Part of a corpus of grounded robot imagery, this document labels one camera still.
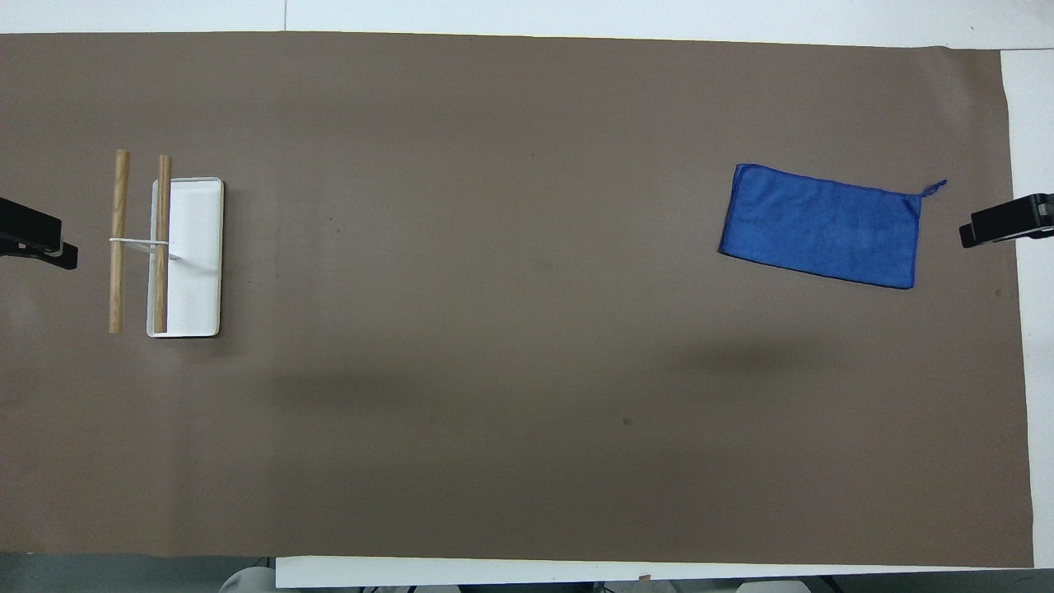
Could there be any blue microfibre towel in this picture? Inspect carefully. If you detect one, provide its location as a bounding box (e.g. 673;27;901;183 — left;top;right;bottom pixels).
717;162;948;291

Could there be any white rack with wooden bars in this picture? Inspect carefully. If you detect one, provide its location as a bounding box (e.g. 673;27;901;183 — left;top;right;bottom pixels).
108;148;226;339

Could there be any black stand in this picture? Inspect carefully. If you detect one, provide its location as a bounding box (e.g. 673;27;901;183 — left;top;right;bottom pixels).
958;193;1054;250
0;197;80;272

